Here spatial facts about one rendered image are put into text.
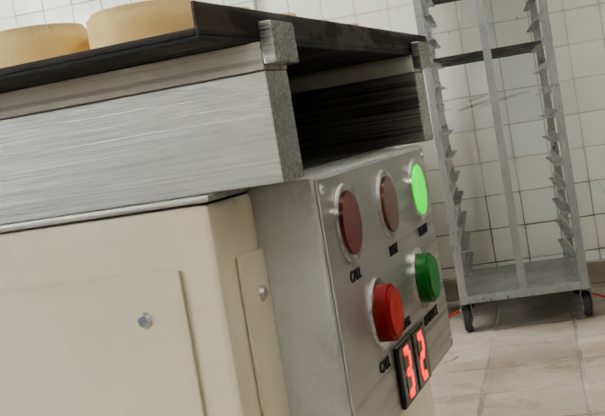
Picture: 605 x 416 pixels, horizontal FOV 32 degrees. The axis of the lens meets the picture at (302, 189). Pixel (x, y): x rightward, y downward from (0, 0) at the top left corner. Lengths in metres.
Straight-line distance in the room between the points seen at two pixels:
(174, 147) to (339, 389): 0.14
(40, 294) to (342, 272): 0.14
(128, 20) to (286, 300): 0.15
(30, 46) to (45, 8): 4.82
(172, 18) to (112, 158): 0.07
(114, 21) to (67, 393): 0.17
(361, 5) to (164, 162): 4.35
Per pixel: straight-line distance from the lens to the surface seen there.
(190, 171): 0.46
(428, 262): 0.64
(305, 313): 0.49
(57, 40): 0.46
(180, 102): 0.46
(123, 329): 0.47
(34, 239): 0.49
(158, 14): 0.44
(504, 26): 4.73
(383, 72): 0.72
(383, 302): 0.54
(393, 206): 0.60
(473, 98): 4.73
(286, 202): 0.48
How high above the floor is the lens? 0.86
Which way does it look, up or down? 3 degrees down
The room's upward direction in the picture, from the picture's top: 9 degrees counter-clockwise
